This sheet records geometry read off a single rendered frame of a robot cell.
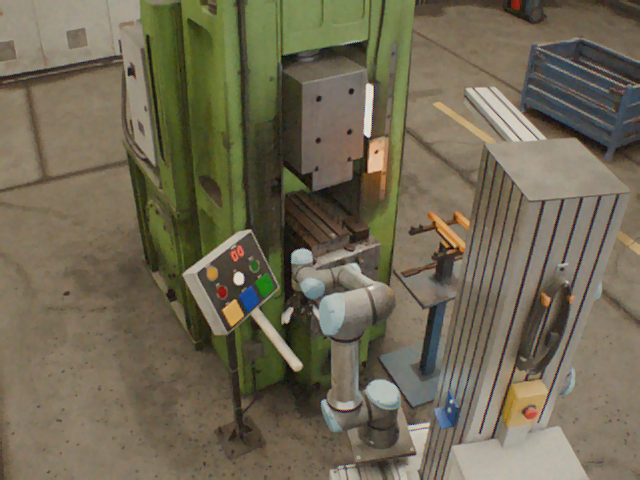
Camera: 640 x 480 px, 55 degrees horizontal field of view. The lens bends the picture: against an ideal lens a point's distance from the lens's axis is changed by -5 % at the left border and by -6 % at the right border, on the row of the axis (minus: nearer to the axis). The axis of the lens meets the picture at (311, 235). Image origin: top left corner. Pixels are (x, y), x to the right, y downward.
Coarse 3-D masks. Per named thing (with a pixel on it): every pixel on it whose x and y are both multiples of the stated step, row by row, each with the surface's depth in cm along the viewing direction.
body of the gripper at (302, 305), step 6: (300, 294) 240; (294, 300) 246; (300, 300) 241; (306, 300) 244; (294, 306) 243; (300, 306) 242; (306, 306) 243; (312, 306) 243; (294, 312) 244; (300, 312) 246; (306, 312) 245; (312, 312) 247
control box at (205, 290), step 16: (240, 240) 256; (208, 256) 251; (224, 256) 250; (240, 256) 255; (256, 256) 261; (192, 272) 240; (224, 272) 249; (240, 272) 254; (256, 272) 260; (192, 288) 244; (208, 288) 242; (240, 288) 253; (256, 288) 259; (208, 304) 243; (224, 304) 247; (240, 304) 253; (208, 320) 249; (224, 320) 246; (240, 320) 252
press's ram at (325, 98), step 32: (288, 64) 256; (320, 64) 256; (352, 64) 257; (288, 96) 253; (320, 96) 249; (352, 96) 256; (288, 128) 262; (320, 128) 256; (352, 128) 265; (288, 160) 271; (320, 160) 265; (352, 160) 274
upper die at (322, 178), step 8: (288, 168) 285; (328, 168) 269; (336, 168) 272; (344, 168) 274; (352, 168) 276; (296, 176) 280; (304, 176) 273; (312, 176) 267; (320, 176) 269; (328, 176) 272; (336, 176) 274; (344, 176) 276; (352, 176) 279; (312, 184) 269; (320, 184) 272; (328, 184) 274
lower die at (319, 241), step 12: (300, 192) 323; (288, 204) 314; (312, 204) 314; (288, 216) 308; (300, 216) 306; (324, 216) 306; (312, 228) 298; (336, 228) 298; (300, 240) 297; (312, 240) 293; (324, 240) 291; (336, 240) 295; (312, 252) 290; (324, 252) 295
